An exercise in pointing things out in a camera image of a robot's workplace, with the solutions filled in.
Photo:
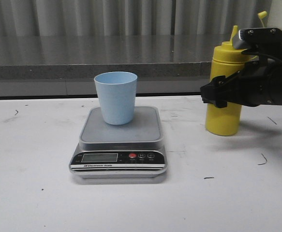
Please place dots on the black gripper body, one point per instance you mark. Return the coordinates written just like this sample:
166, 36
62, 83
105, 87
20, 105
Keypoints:
260, 82

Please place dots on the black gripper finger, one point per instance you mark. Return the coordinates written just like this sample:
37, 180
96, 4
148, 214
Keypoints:
221, 90

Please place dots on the yellow squeeze bottle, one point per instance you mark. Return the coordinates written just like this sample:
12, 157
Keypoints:
226, 61

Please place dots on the light blue plastic cup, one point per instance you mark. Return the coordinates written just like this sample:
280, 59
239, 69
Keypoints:
116, 93

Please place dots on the silver digital kitchen scale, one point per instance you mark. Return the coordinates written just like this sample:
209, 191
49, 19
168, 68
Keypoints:
132, 150

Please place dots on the grey stone counter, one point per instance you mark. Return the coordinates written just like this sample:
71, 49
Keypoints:
65, 66

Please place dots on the white pleated curtain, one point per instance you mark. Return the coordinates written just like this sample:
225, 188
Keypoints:
127, 17

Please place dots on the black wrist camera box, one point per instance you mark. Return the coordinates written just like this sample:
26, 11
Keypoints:
248, 38

